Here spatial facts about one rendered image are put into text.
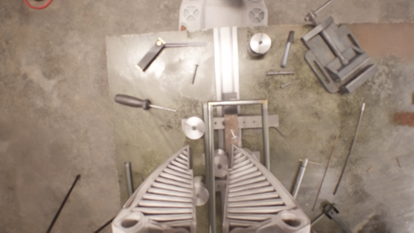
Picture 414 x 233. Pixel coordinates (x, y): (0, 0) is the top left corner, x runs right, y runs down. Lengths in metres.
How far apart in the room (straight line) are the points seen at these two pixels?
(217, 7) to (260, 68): 0.76
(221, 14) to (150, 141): 0.90
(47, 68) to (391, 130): 2.21
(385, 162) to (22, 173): 2.55
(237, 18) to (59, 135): 1.79
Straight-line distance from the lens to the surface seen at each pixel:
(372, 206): 0.75
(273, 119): 0.44
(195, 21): 1.06
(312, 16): 0.53
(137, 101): 0.47
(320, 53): 0.54
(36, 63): 2.08
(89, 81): 1.70
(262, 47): 0.43
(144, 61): 0.48
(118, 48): 0.53
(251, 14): 1.11
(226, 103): 0.27
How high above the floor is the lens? 1.32
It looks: 86 degrees down
